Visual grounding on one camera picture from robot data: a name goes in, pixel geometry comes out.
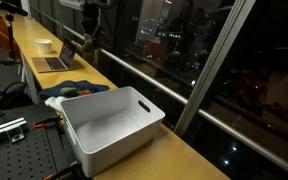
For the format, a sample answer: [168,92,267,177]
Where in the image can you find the plush carrot toy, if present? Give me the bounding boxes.
[59,86,94,99]

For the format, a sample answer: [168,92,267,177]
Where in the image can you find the black bag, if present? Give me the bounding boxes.
[0,81,34,111]

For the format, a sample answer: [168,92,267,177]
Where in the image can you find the black perforated breadboard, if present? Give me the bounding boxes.
[0,102,79,180]

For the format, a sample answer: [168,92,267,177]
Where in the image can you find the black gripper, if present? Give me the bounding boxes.
[81,2,101,25]

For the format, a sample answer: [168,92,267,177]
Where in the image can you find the white plastic basket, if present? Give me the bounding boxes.
[59,86,167,178]

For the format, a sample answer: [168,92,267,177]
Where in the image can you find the long metal handrail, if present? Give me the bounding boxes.
[30,6,288,180]

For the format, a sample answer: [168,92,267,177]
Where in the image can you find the silver open laptop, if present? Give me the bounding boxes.
[31,36,79,74]

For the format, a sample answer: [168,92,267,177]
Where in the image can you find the white bowl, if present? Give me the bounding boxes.
[34,38,55,55]

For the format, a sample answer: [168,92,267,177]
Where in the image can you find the dark blue cloth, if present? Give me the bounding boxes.
[38,79,111,102]

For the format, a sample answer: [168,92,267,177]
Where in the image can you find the grey window mullion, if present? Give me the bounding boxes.
[173,0,257,138]

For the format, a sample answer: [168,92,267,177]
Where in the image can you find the small metal bracket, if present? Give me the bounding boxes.
[6,127,26,145]

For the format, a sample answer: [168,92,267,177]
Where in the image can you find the aluminium extrusion rail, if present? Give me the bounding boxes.
[0,116,29,141]

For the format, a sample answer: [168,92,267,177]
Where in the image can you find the black clamp orange handle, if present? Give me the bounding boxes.
[32,114,66,150]
[42,161,92,180]

